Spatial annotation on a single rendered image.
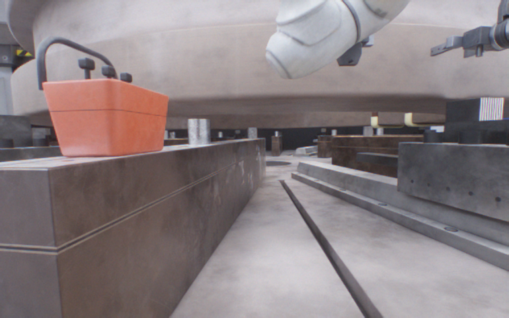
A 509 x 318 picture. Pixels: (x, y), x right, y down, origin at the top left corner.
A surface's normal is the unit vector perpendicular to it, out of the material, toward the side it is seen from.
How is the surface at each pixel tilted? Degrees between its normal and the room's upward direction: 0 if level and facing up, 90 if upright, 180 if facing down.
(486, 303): 0
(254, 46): 90
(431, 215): 90
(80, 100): 97
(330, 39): 112
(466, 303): 0
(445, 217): 90
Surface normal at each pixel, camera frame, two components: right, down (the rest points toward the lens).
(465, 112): -0.97, 0.04
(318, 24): 0.21, 0.44
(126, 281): 0.99, 0.00
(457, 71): 0.21, 0.09
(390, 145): -0.81, 0.07
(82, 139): -0.13, 0.22
